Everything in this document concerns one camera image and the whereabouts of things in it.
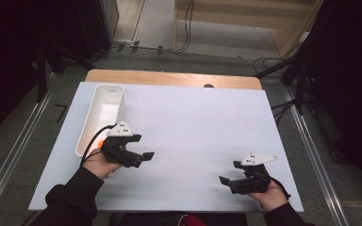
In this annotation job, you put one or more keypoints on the dark curtain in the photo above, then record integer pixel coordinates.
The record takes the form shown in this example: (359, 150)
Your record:
(348, 78)
(28, 25)

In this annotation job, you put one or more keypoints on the white power strip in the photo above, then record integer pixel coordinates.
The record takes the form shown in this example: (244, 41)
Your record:
(124, 41)

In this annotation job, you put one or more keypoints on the wooden table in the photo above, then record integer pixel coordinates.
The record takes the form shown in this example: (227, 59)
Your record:
(169, 78)

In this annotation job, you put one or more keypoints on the small dark knob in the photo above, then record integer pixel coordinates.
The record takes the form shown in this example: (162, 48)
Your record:
(208, 85)

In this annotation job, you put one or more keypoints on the white plastic bin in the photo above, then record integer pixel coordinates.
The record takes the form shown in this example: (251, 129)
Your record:
(106, 106)

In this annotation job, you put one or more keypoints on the person's right hand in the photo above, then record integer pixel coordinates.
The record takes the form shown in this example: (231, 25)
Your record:
(271, 197)

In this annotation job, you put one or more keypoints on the person's left hand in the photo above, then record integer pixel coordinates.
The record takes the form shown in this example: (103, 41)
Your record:
(99, 166)

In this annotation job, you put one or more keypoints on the person's red black jacket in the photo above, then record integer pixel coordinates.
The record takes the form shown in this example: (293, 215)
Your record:
(191, 220)

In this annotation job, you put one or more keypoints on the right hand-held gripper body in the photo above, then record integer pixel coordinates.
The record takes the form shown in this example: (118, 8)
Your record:
(253, 179)

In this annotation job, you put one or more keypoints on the aluminium floor rail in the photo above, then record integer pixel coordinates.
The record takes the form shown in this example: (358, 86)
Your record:
(317, 157)
(15, 147)

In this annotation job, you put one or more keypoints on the black metal stand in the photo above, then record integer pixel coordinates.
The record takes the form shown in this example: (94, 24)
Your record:
(298, 81)
(44, 69)

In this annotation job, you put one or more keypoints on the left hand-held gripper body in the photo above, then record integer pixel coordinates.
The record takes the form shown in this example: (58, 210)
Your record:
(119, 147)

